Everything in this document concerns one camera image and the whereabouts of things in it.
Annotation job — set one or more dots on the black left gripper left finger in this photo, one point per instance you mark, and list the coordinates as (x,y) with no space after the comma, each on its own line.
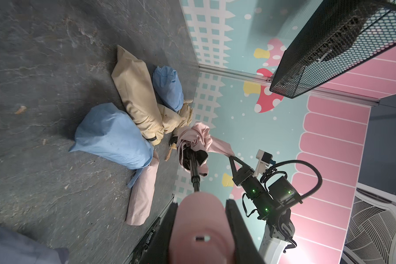
(158,251)

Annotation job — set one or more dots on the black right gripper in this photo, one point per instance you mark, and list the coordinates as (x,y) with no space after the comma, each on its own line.
(243,177)

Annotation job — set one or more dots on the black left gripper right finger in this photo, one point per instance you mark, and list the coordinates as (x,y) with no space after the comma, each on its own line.
(245,251)

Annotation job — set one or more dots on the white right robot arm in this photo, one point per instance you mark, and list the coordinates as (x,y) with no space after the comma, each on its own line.
(273,197)

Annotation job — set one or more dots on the pink sleeved umbrella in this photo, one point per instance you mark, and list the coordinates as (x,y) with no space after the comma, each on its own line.
(142,194)

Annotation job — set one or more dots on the beige sleeved umbrella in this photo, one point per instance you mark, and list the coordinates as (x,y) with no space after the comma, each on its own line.
(173,121)

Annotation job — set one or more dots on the small blue sleeved umbrella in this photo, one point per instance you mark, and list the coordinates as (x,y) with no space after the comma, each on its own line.
(166,83)

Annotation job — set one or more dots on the light blue sleeved umbrella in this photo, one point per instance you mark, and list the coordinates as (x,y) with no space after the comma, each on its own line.
(110,133)

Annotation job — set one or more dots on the purple sleeved umbrella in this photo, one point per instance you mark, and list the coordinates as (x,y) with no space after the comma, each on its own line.
(16,248)

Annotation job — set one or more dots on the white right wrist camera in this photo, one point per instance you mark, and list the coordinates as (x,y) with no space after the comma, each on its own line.
(265,160)

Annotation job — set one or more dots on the black wire mesh basket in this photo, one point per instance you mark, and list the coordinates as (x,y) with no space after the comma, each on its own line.
(346,46)

